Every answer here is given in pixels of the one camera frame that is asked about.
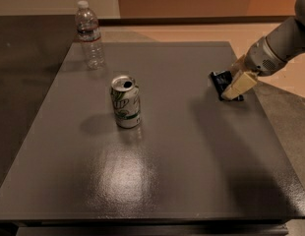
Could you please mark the clear plastic water bottle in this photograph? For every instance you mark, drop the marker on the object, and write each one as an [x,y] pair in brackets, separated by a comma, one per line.
[89,35]

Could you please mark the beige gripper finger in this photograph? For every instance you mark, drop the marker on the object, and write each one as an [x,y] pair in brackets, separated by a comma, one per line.
[241,82]
[238,65]

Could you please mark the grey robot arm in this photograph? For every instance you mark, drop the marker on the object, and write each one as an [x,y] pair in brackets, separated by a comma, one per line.
[288,39]

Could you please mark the white green 7up can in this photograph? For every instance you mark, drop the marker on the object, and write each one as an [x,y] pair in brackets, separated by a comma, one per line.
[125,96]

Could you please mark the dark blue rxbar wrapper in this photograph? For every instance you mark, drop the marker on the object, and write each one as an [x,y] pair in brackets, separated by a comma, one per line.
[221,80]

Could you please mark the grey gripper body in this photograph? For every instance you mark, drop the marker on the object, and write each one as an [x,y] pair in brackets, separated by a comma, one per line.
[259,60]

